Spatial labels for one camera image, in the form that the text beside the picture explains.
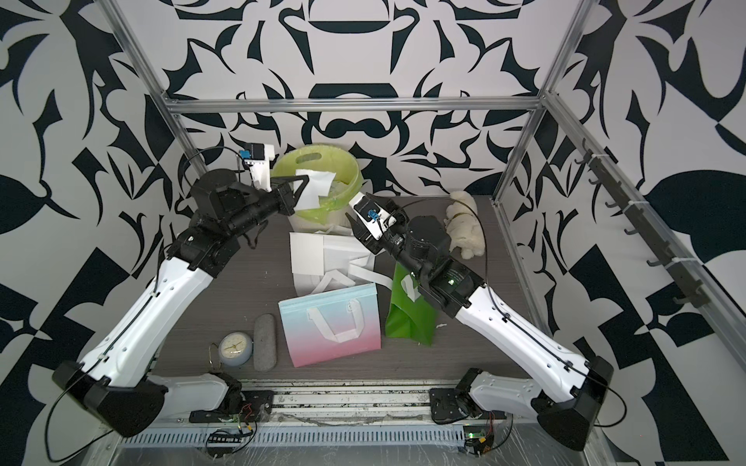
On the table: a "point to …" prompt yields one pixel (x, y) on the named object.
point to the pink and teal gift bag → (331, 325)
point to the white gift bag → (323, 262)
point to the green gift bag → (411, 316)
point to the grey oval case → (264, 352)
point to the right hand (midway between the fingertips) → (362, 198)
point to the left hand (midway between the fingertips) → (303, 172)
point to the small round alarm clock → (235, 349)
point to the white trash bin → (300, 224)
